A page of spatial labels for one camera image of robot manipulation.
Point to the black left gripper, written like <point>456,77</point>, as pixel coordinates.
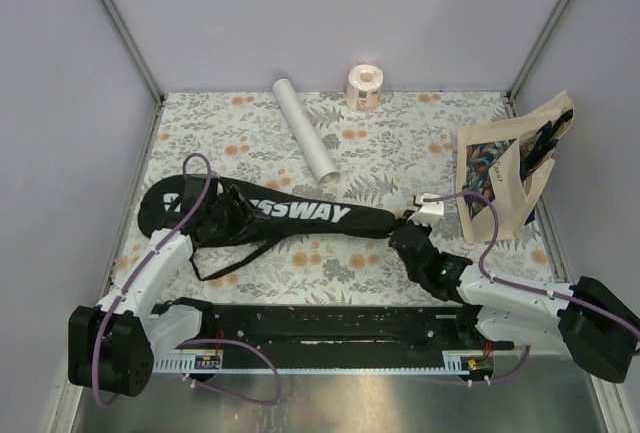
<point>244,212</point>

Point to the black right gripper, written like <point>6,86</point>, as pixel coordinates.
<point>423,227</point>

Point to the black racket bag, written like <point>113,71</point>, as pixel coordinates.
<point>282,215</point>

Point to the white shuttlecock tube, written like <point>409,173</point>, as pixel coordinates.
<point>315,153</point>

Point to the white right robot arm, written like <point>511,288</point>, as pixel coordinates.
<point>585,320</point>

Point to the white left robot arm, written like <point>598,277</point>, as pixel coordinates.
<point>113,345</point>

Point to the floral table mat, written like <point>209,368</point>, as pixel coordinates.
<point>385,157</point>

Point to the beige tote bag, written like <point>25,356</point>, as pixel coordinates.
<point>508,162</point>

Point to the pink toilet paper roll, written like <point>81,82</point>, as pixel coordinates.
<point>364,88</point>

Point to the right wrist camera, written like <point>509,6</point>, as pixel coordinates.
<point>426,210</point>

